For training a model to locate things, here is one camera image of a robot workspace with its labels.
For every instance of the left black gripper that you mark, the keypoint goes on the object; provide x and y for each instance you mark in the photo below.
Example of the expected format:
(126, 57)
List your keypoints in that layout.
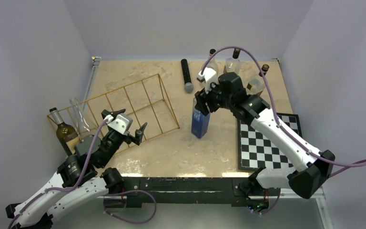
(138, 132)

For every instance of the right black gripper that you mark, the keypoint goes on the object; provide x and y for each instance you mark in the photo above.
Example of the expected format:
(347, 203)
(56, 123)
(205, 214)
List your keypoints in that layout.
(202, 98)

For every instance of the blue square bottle silver cap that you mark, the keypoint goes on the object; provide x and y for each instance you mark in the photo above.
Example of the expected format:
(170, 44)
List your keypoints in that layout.
(200, 122)

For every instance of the clear bottle dark label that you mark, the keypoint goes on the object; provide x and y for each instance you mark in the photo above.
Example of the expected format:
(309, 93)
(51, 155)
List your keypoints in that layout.
(83, 126)

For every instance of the clear bottle round emblem label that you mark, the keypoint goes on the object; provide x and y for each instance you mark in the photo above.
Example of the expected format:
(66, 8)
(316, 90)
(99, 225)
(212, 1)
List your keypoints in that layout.
(233, 64)

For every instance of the clear square bottle gold label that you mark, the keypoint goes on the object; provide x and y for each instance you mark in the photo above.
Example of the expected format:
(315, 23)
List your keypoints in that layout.
(256, 83)

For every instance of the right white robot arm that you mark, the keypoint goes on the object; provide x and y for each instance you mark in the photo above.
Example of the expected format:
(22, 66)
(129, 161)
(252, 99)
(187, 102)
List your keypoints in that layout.
(311, 167)

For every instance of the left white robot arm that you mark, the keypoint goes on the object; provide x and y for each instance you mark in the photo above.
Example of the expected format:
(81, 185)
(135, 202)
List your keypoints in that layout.
(76, 180)

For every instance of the green wine bottle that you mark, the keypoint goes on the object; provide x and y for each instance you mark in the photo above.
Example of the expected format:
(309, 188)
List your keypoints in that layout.
(65, 133)

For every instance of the black handheld microphone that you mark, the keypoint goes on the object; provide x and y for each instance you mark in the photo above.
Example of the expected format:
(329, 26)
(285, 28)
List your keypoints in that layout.
(188, 85)

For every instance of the black white chessboard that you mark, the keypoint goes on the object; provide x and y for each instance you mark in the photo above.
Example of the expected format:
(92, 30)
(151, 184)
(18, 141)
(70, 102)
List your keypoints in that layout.
(255, 150)

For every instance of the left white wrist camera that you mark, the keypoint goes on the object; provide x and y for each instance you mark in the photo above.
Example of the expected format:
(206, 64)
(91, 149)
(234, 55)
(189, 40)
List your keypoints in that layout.
(121, 123)

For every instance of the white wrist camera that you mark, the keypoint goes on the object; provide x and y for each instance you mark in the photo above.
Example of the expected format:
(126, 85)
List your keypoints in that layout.
(209, 77)
(121, 123)

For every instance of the gold wire wine rack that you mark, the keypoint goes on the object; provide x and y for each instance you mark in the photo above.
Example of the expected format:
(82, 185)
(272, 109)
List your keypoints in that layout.
(145, 101)

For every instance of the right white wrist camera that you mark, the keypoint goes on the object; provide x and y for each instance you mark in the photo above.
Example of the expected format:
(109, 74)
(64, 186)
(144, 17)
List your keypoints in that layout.
(209, 77)

